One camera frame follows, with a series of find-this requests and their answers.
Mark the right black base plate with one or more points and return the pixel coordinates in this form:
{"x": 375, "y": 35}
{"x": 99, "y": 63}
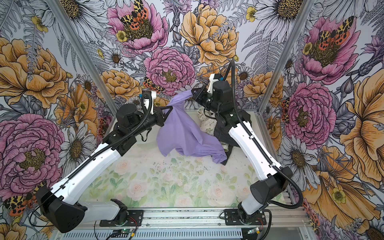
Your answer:
{"x": 236, "y": 217}

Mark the white vented cable duct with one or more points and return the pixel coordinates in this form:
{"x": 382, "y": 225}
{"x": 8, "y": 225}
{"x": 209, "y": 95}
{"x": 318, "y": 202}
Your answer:
{"x": 155, "y": 234}

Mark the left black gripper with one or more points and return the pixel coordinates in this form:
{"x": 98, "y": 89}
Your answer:
{"x": 159, "y": 118}

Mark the right aluminium corner post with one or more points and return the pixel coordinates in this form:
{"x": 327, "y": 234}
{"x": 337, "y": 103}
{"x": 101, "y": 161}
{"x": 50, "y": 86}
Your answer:
{"x": 291, "y": 40}

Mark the left aluminium corner post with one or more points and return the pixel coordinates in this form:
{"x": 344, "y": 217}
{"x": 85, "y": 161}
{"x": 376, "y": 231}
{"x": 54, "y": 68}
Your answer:
{"x": 79, "y": 47}

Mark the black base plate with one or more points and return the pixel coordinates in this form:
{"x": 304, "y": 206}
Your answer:
{"x": 129, "y": 218}
{"x": 236, "y": 217}

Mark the aluminium front rail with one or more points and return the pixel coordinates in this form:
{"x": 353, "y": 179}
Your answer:
{"x": 173, "y": 218}

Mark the cream patterned cloth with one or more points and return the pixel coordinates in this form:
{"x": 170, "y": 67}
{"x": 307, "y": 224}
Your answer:
{"x": 208, "y": 121}

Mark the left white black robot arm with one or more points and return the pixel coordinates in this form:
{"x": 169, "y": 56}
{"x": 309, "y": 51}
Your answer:
{"x": 60, "y": 203}

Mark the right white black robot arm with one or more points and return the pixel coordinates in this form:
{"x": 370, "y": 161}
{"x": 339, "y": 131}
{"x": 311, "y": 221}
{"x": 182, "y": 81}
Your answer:
{"x": 234, "y": 127}

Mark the purple cloth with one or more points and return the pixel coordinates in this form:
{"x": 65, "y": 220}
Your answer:
{"x": 181, "y": 133}

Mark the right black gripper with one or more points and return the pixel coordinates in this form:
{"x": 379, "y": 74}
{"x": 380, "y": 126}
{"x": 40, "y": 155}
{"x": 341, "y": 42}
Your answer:
{"x": 194, "y": 90}

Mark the aluminium corner post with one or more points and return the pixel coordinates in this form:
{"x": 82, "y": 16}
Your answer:
{"x": 291, "y": 40}
{"x": 79, "y": 47}

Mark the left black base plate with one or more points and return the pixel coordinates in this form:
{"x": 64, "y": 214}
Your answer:
{"x": 129, "y": 218}

